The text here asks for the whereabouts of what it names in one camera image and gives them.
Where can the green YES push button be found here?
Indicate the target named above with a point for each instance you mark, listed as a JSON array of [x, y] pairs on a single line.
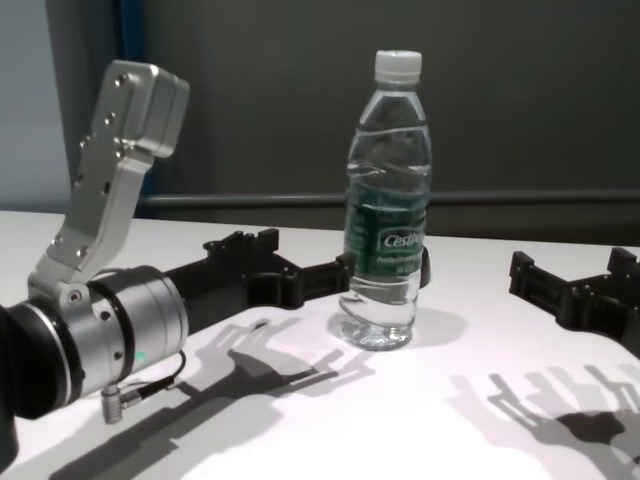
[[426, 267]]

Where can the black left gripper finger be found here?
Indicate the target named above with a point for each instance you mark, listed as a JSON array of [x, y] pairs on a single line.
[[245, 244], [325, 280]]

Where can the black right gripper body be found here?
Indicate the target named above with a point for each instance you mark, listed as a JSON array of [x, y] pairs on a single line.
[[610, 310]]

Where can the blue upright metal post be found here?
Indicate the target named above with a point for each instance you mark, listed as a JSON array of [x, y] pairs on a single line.
[[129, 30]]

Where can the grey horizontal metal rail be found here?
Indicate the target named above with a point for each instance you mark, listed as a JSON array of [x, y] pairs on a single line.
[[250, 201]]

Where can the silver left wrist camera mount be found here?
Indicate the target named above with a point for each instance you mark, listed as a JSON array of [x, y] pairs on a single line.
[[115, 165]]

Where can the clear water bottle green label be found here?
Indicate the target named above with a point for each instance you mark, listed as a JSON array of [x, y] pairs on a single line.
[[385, 250]]

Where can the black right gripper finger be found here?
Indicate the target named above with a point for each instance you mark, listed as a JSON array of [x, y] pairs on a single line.
[[535, 285], [625, 267]]

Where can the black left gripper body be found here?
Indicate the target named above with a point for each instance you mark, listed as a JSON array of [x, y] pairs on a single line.
[[235, 280]]

